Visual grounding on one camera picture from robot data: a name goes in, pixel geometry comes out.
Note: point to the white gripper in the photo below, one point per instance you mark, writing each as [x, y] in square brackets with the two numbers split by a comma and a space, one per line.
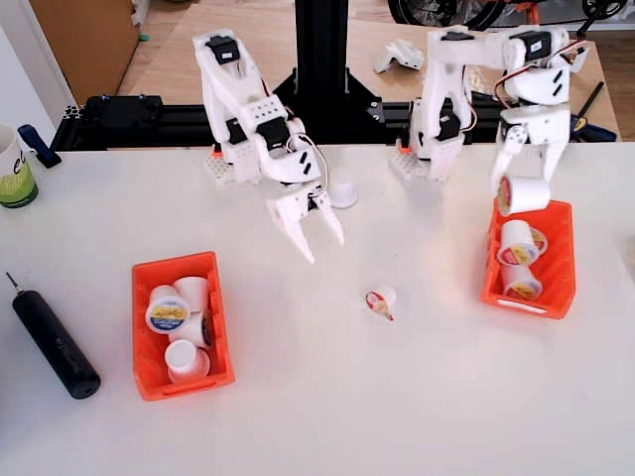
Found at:
[543, 124]
[290, 209]

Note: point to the red lid coffee pod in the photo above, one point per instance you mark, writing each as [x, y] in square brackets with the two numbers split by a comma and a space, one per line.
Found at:
[345, 192]
[518, 282]
[193, 334]

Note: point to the blue lid coffee pod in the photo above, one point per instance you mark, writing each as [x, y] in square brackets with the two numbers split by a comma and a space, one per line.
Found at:
[166, 312]
[196, 292]

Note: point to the orange plastic storage bin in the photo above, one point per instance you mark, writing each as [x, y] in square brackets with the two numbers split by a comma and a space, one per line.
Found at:
[144, 357]

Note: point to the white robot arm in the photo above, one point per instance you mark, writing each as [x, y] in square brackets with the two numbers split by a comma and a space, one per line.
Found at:
[441, 74]
[223, 94]

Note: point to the blue bar clamp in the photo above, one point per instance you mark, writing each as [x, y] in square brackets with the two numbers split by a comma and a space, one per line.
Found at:
[590, 131]

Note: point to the clear bag of screws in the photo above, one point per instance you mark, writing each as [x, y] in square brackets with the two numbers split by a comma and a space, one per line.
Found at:
[475, 79]

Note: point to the white part with circuit board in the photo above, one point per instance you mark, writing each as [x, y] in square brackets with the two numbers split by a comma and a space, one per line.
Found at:
[581, 62]

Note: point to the orange bin with white label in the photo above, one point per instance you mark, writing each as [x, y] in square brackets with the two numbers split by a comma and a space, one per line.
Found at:
[555, 277]

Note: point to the white printed robot part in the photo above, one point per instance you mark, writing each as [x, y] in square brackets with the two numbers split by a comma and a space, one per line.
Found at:
[394, 54]

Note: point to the wooden table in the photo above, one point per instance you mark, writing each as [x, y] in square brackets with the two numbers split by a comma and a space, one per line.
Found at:
[164, 74]

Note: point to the black electric screwdriver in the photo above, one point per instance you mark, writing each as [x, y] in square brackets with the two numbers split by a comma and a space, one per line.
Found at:
[54, 342]

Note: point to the wooden cabinet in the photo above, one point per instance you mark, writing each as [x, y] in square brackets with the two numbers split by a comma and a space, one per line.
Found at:
[84, 44]

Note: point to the white and green mug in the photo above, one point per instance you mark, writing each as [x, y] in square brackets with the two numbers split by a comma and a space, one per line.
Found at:
[17, 188]

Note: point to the orange stand post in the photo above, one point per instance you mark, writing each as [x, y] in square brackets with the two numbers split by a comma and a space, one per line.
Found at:
[533, 15]

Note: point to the black aluminium frame rail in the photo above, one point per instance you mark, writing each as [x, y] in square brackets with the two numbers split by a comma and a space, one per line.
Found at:
[168, 124]

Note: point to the black aluminium frame post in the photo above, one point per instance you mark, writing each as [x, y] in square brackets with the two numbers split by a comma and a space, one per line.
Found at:
[321, 39]

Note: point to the black box on frame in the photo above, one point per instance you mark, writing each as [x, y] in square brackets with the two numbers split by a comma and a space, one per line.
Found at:
[121, 116]

